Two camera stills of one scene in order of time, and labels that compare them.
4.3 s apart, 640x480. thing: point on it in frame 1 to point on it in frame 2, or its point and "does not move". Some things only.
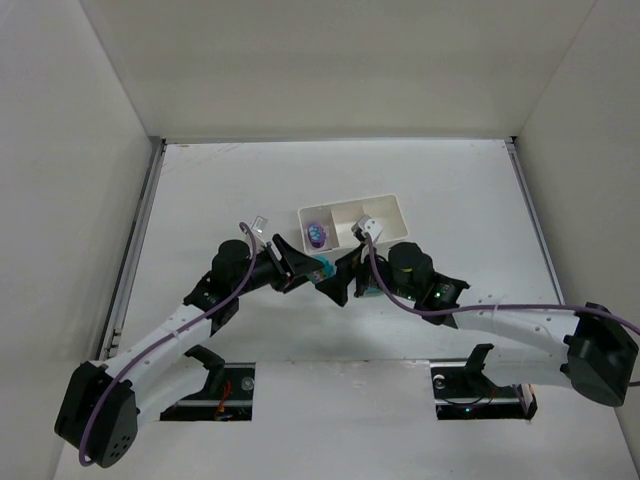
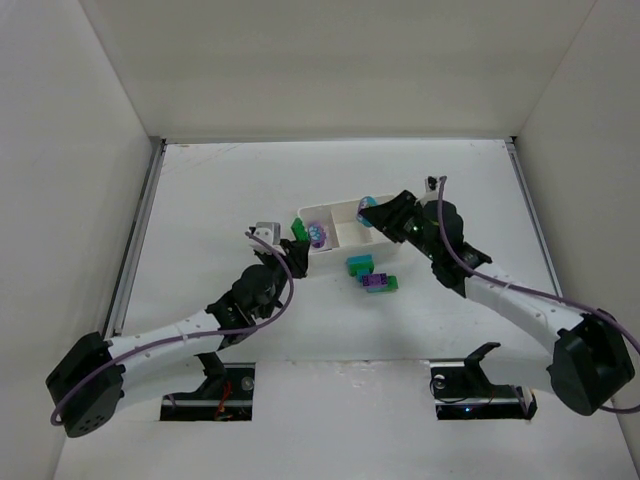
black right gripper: (361, 273) to (396, 220)
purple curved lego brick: (316, 234) does not move
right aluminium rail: (535, 217) does not move
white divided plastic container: (328, 227) does not move
